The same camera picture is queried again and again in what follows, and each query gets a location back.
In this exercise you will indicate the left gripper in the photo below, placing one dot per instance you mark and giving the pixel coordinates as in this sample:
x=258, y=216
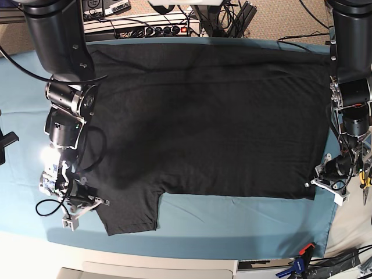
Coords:
x=334, y=174

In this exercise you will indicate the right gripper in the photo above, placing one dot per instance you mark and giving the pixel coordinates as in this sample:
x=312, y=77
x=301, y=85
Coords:
x=82, y=199

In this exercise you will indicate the black T-shirt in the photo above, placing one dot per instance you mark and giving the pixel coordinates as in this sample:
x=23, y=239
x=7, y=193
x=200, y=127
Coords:
x=205, y=120

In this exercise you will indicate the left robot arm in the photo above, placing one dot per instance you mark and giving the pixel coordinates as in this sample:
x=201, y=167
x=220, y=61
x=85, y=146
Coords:
x=349, y=111

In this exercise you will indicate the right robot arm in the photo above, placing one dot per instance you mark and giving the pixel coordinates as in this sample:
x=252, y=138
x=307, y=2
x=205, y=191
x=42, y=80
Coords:
x=76, y=147

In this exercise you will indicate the black bag bottom right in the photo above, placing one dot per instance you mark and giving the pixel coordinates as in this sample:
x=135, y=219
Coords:
x=331, y=267

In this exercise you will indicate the blue clamp bottom right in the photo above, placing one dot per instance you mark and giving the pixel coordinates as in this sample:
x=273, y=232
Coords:
x=301, y=263

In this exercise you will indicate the teal table cloth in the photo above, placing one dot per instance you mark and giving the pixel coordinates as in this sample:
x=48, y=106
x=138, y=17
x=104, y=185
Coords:
x=190, y=226

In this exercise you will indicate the white power strip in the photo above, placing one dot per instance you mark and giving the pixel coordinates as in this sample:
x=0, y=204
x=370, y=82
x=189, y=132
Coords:
x=183, y=28

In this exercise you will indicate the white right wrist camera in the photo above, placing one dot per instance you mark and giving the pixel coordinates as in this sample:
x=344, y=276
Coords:
x=70, y=222

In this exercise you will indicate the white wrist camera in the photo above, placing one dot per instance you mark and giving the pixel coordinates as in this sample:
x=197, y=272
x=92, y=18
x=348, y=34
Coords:
x=340, y=199
x=70, y=222

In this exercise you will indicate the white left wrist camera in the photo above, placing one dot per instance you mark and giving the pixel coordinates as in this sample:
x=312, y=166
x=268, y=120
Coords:
x=340, y=199

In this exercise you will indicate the yellow handled pliers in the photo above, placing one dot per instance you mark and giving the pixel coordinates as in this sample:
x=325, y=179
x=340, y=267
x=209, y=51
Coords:
x=365, y=184

